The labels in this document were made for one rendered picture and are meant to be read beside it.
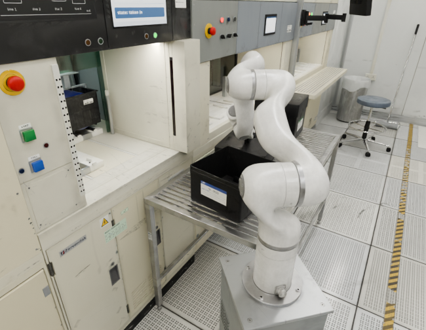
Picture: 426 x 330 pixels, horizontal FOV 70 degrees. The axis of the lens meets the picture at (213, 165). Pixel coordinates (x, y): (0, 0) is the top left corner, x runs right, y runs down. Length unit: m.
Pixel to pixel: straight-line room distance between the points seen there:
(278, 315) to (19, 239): 0.81
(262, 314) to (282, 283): 0.10
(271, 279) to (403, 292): 1.46
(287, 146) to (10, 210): 0.82
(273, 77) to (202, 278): 1.41
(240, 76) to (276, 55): 1.76
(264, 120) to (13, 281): 0.93
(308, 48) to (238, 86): 3.27
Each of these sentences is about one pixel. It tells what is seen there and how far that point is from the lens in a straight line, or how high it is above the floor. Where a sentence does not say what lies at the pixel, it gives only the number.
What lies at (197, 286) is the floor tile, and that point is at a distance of 2.03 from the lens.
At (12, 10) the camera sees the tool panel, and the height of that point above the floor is 1.52.
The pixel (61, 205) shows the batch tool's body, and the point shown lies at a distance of 1.18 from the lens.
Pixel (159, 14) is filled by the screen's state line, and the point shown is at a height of 1.51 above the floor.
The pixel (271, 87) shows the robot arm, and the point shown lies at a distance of 1.03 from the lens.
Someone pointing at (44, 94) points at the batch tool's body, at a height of 1.30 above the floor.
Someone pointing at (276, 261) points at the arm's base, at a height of 0.91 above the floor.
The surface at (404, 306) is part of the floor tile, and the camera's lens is 2.26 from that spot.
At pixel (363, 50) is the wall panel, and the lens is 5.29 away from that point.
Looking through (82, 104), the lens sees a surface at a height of 1.07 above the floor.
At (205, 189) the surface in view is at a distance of 1.30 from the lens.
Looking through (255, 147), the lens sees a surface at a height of 0.86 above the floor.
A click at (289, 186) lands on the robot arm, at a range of 0.77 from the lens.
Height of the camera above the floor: 1.55
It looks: 28 degrees down
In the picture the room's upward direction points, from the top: 1 degrees clockwise
